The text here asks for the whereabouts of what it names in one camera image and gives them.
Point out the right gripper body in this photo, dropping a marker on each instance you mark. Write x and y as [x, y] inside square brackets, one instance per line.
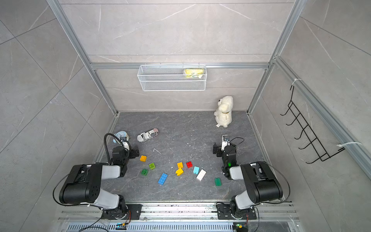
[221, 153]

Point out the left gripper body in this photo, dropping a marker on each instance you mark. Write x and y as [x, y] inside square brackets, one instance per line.
[130, 154]

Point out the orange-yellow lego brick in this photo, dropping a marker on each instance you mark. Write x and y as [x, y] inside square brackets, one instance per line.
[143, 158]

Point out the red lego brick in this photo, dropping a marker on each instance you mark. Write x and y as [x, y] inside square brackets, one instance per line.
[189, 164]

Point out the small yellow lego brick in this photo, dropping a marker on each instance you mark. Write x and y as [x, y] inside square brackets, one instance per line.
[180, 165]

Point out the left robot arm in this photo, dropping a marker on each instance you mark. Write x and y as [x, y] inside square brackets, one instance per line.
[82, 185]

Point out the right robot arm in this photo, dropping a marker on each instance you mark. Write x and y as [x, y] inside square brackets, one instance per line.
[261, 184]

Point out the green flat lego brick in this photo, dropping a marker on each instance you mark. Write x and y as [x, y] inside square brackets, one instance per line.
[217, 181]

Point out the dark green lego brick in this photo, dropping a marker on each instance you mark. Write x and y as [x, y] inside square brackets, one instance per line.
[144, 172]

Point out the white long lego brick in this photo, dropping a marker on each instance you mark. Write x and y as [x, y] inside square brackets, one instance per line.
[201, 175]

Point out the cyan lego brick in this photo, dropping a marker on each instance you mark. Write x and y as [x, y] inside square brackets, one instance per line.
[196, 170]

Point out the blue long lego brick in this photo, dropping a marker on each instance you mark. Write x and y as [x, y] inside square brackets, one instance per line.
[162, 179]

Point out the yellow stepped lego brick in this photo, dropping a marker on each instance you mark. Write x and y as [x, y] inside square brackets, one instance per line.
[179, 171]

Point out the tape roll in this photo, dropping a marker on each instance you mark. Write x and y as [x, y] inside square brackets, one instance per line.
[120, 134]

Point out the small toy car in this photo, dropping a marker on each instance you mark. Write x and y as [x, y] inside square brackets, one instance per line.
[144, 136]

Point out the white plush toy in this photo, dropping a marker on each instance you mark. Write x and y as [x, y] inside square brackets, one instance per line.
[223, 114]

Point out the yellow sponge in basket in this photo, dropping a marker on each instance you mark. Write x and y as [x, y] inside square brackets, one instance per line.
[194, 73]

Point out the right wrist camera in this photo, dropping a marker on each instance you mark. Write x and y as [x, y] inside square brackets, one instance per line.
[225, 142]

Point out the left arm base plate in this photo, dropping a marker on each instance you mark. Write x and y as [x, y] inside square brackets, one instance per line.
[130, 211]

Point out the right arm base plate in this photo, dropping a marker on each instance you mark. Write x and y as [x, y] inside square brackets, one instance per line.
[231, 211]

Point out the black wire hook rack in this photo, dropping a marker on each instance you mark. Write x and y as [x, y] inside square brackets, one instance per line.
[306, 130]

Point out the white wire mesh basket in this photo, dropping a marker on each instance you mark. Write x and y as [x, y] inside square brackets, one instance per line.
[170, 77]

